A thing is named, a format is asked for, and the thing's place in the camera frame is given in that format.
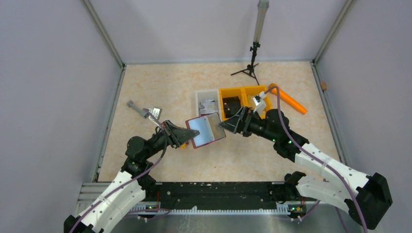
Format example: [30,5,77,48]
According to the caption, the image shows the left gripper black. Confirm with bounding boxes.
[143,119,200,159]

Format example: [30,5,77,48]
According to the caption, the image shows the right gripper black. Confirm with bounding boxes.
[219,105,278,142]

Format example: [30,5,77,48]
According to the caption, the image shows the red leather card holder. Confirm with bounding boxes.
[185,113,226,149]

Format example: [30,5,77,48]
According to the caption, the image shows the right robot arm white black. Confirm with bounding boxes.
[219,107,393,231]

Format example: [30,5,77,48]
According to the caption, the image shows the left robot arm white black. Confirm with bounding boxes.
[63,120,200,233]

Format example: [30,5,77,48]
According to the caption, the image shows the black part in bin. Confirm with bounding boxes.
[223,97,241,118]

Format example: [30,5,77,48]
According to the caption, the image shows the yellow bin with clear bag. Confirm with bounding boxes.
[244,85,272,119]

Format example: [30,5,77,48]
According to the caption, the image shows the yellow bin with black part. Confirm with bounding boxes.
[219,87,248,120]

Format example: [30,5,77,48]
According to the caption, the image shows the small packets in clear bin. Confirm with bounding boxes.
[198,99,219,116]

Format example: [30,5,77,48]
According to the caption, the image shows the clear plastic bin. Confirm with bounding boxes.
[195,89,222,117]

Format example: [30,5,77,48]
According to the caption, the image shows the orange toy microphone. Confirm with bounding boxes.
[268,83,308,115]

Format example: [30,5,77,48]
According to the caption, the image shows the grey dumbbell shaped part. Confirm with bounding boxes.
[126,100,149,119]

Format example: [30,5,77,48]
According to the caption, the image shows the black tripod with grey pole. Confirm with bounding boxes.
[230,0,270,85]

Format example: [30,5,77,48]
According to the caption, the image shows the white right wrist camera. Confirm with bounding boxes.
[252,92,266,114]

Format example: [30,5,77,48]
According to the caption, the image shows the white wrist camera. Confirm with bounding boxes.
[252,92,266,114]
[149,107,162,120]

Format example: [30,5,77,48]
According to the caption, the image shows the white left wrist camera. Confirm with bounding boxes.
[149,107,162,120]

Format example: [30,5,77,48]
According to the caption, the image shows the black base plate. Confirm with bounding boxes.
[144,182,312,210]

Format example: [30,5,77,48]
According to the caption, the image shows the small tan wall knob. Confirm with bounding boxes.
[320,81,327,91]

